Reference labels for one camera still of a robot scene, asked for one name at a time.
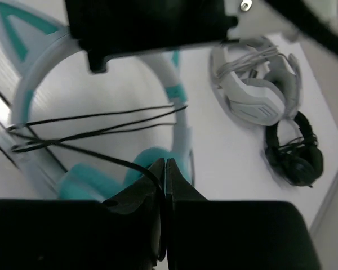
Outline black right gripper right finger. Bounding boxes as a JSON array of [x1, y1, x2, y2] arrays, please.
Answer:
[[166, 159, 321, 269]]

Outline thin black audio cable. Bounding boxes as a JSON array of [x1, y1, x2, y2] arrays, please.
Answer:
[[6, 103, 188, 197]]

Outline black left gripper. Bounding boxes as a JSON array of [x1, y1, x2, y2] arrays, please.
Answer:
[[65, 1, 238, 74]]

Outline aluminium table rail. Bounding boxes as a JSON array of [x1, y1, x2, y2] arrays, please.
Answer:
[[0, 92, 67, 178]]

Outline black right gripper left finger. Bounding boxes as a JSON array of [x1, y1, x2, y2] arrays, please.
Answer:
[[0, 158, 165, 269]]

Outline white grey gaming headset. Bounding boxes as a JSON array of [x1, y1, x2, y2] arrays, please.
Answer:
[[209, 36, 303, 126]]

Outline large black headset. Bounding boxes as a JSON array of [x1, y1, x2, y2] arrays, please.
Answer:
[[264, 111, 324, 187]]

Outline teal cat-ear headphones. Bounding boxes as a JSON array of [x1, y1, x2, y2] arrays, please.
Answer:
[[0, 1, 195, 202]]

